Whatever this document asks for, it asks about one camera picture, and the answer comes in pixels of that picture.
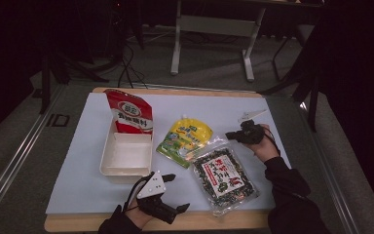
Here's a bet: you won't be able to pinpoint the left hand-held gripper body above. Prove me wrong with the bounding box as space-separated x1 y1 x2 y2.
136 171 180 225

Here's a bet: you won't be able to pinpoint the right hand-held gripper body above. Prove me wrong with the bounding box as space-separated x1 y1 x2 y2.
238 108 269 145

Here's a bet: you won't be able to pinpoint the white plastic divided box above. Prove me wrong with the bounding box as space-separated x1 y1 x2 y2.
99 121 155 178

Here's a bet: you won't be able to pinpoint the yellow and green spout pouch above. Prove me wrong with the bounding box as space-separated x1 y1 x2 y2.
155 114 214 170

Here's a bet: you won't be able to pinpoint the clear bag of dried seaweed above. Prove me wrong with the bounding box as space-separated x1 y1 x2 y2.
191 137 261 217

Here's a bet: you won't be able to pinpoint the red and white seasoning packet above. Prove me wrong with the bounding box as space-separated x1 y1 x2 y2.
103 89 154 136

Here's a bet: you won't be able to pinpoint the person's right hand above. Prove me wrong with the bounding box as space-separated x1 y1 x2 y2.
243 124 281 163

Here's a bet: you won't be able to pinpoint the person's left hand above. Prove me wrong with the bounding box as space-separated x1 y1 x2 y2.
122 198 158 230

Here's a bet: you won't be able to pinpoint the white table cover sheet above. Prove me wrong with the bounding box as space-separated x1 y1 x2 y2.
45 92 292 215

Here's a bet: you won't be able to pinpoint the dark chair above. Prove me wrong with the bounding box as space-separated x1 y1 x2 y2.
259 22 323 132

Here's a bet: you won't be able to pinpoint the black metal stand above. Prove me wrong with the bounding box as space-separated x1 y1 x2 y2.
38 48 111 115

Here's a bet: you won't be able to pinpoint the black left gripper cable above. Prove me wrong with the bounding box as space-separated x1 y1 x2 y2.
122 172 154 213

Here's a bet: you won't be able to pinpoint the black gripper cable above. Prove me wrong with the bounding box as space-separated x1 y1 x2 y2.
122 172 154 213
262 126 281 154

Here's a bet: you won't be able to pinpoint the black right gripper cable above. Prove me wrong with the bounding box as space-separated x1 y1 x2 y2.
262 126 281 154

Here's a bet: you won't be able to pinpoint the metal floor rail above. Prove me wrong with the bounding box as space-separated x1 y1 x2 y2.
0 83 66 222
299 100 368 234

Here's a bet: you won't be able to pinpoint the white metal desk frame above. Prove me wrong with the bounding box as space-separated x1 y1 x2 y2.
169 0 268 83

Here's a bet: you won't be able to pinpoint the black floor cables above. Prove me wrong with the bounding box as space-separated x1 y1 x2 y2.
116 42 149 90

